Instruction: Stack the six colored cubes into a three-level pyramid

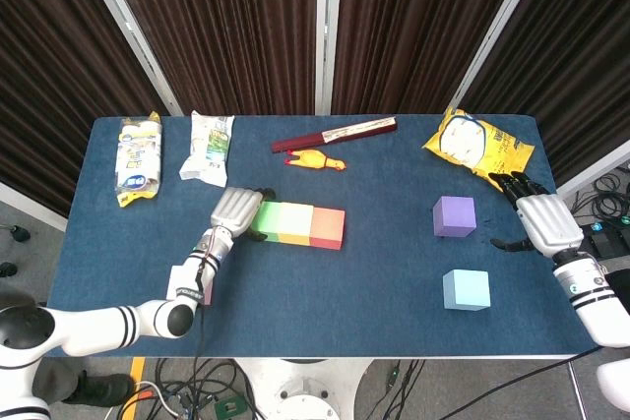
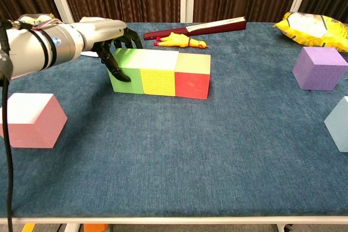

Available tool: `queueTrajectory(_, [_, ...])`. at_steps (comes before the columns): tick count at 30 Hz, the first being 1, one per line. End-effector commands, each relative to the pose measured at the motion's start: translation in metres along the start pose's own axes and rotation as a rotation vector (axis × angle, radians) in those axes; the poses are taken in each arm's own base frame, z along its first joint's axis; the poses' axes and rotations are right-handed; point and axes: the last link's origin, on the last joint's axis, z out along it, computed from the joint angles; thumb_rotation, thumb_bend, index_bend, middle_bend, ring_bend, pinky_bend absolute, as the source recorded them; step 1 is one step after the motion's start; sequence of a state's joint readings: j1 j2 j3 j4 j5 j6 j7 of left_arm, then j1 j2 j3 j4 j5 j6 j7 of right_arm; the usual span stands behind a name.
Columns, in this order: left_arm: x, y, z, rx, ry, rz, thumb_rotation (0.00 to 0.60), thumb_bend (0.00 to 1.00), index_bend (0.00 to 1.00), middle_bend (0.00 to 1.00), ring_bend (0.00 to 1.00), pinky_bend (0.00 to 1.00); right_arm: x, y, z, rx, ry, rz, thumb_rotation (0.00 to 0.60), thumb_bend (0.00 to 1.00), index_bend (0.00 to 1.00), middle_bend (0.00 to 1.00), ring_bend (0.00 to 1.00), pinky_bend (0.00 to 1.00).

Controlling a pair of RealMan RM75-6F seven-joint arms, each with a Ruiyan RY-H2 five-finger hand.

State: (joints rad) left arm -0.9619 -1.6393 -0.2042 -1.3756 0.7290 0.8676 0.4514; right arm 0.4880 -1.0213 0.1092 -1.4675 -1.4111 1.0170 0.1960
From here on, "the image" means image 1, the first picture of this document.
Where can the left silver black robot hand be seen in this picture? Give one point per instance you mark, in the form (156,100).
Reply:
(236,211)

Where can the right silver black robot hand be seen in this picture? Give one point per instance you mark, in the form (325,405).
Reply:
(546,223)

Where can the green block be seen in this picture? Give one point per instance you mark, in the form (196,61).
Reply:
(268,218)

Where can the yellow block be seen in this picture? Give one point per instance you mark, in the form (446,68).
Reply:
(295,221)

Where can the pink block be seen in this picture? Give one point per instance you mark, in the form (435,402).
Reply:
(208,294)

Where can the purple cube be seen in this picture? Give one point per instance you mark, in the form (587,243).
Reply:
(455,216)

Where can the red block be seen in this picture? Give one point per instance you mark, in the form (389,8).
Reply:
(327,225)

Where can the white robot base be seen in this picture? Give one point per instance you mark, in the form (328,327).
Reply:
(300,385)

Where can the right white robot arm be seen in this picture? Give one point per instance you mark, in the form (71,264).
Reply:
(590,297)

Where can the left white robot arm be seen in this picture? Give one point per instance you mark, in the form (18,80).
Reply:
(88,326)

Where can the light blue cube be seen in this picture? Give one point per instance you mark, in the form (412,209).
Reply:
(465,289)

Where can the black power box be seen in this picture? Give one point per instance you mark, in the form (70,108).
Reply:
(598,238)

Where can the white green snack package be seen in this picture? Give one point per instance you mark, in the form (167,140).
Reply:
(209,144)

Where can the yellow rubber chicken toy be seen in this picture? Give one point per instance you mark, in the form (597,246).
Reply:
(315,160)

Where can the yellow white snack bag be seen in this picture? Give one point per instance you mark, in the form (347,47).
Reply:
(138,159)

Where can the dark red folded fan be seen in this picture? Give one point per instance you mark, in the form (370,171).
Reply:
(344,134)

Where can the blue felt table cloth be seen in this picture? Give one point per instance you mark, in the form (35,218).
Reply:
(344,302)

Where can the brown pleated curtain panel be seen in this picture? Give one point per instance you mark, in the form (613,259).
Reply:
(221,31)
(576,56)
(49,71)
(418,31)

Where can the green circuit board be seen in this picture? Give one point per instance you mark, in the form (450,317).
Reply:
(229,407)

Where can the black shoe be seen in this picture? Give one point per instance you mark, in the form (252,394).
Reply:
(106,385)

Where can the white partition floor rail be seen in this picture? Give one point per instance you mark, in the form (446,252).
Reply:
(595,174)
(29,203)

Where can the white table frame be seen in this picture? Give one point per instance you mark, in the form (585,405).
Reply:
(344,358)

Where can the white partition frame post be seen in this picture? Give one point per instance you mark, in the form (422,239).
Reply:
(327,31)
(133,31)
(497,26)

